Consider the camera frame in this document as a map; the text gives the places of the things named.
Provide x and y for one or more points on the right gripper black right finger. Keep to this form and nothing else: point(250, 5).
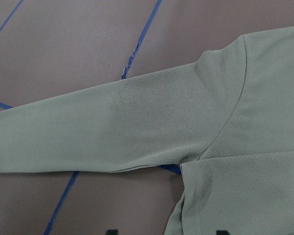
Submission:
point(222, 232)

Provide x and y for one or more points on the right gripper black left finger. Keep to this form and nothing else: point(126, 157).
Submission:
point(111, 232)

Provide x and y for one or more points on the olive green long-sleeve shirt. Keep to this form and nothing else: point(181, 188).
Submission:
point(227, 120)

